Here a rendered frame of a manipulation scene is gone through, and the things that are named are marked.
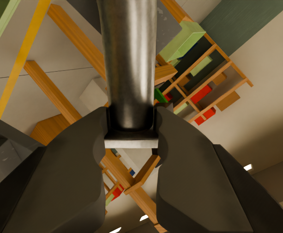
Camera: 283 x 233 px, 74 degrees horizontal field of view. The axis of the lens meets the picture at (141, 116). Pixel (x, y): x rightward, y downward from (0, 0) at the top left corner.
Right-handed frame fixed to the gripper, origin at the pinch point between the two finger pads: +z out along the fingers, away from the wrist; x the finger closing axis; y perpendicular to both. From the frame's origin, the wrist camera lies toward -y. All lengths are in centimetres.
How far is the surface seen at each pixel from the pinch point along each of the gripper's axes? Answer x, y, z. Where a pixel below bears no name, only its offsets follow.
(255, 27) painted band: 312, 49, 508
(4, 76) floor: -118, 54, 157
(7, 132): -10.1, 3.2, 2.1
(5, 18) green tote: -15.8, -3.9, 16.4
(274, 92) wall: 380, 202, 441
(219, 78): 231, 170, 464
